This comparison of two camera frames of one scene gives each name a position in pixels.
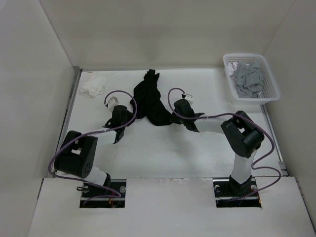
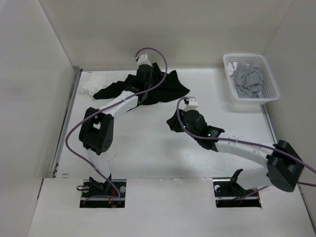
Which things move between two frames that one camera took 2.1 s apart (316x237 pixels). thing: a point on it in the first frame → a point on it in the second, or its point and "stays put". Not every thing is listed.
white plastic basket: (250, 80) stays put
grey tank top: (250, 80) stays put
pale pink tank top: (232, 68) stays put
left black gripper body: (129, 118) → (154, 77)
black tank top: (150, 105) → (160, 85)
